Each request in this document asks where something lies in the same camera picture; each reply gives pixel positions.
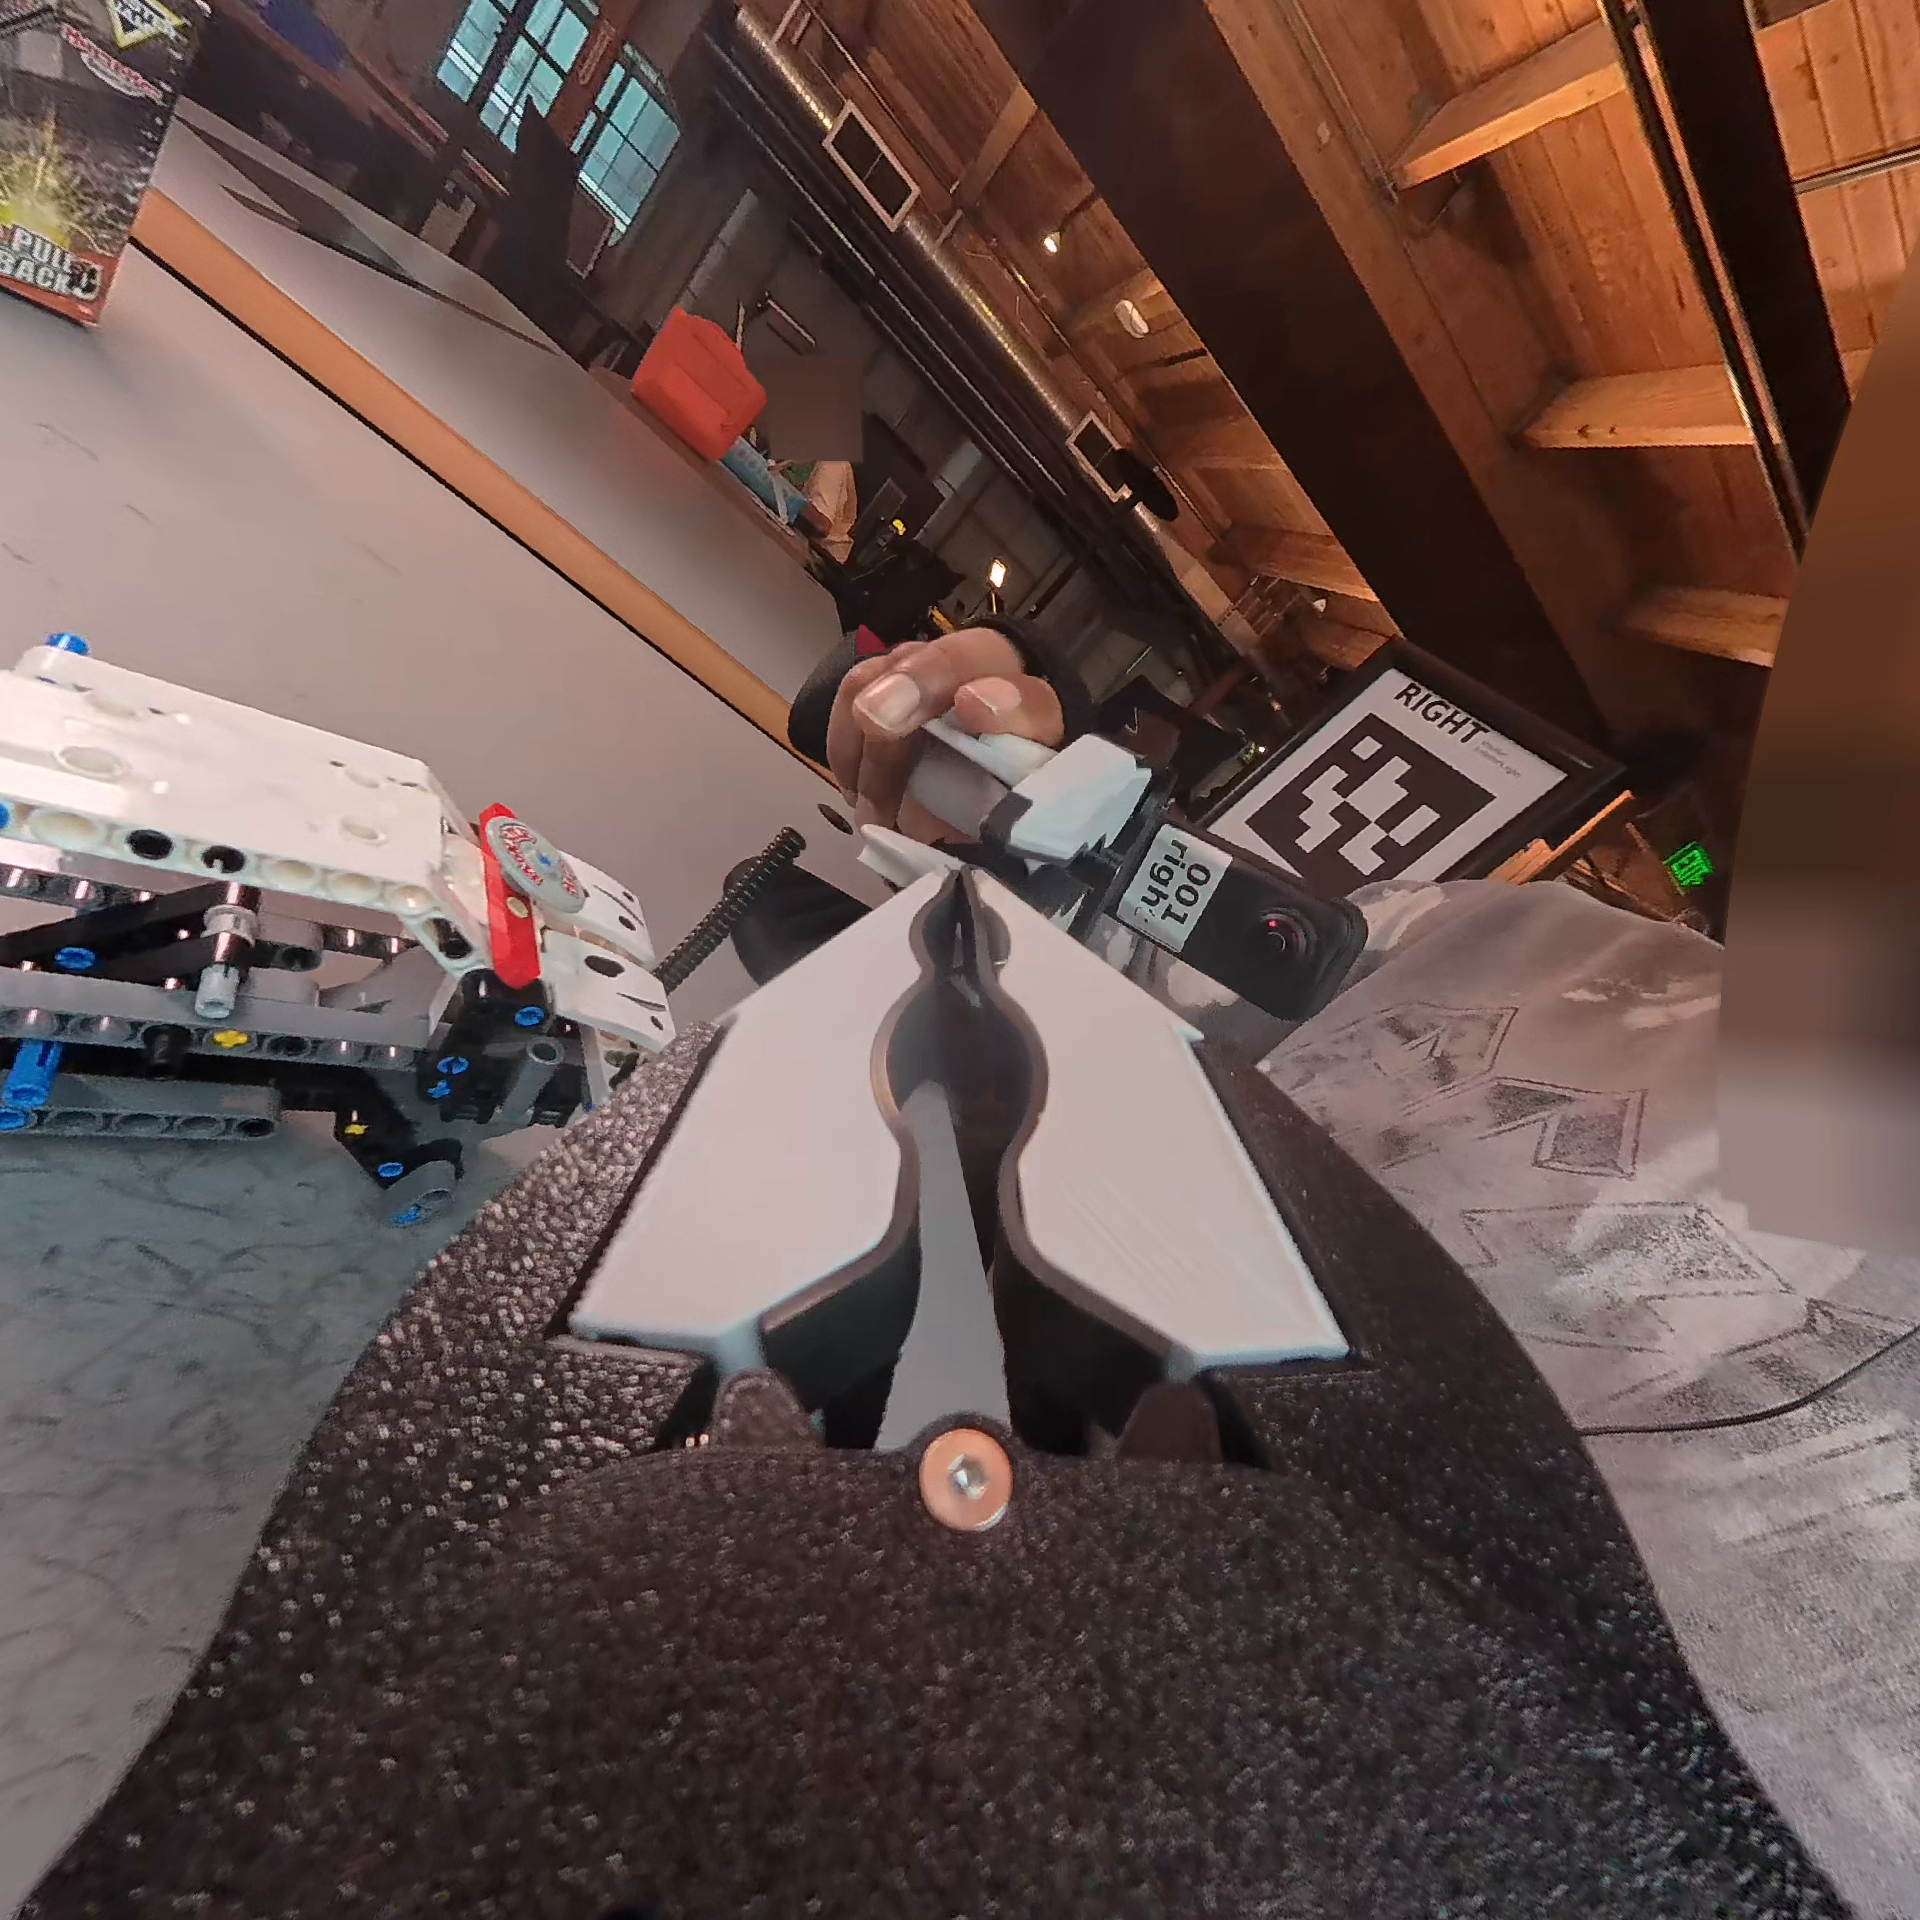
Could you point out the orange crate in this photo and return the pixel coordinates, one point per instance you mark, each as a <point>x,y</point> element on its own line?
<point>699,383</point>

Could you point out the grey desk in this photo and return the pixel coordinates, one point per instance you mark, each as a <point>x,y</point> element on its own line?
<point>224,524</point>

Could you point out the person's right hand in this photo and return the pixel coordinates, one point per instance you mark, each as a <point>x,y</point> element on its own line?
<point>901,706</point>

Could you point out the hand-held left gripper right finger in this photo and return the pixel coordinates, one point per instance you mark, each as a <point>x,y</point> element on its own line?
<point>1172,1186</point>

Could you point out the long ribbed ceiling duct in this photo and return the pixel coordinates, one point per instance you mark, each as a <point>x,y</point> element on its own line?
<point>960,255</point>

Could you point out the person's right forearm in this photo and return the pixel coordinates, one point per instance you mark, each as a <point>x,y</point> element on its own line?
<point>1395,922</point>

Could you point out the wood-edged grey table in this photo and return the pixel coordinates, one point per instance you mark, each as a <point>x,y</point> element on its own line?
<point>525,375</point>

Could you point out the round printed sticker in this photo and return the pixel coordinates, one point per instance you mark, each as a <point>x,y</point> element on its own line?
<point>541,862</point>

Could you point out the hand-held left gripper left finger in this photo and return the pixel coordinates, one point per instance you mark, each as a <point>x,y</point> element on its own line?
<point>720,1186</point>

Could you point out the printed toy truck box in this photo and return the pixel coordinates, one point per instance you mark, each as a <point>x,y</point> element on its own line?
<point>91,149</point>

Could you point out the window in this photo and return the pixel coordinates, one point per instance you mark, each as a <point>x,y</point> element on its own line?
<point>557,91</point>

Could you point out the green exit sign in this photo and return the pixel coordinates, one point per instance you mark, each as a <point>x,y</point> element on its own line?
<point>1688,862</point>

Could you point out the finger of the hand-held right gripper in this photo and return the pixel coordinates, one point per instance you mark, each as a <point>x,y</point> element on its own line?
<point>1088,797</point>
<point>901,854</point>

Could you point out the white black toy truck chassis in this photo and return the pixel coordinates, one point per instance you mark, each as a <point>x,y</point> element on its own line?
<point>224,781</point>

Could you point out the framed marker tag sign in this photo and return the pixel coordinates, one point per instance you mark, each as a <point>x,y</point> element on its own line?
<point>1395,781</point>

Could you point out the grey round toy disc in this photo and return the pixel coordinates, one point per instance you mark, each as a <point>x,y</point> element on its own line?
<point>539,868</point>

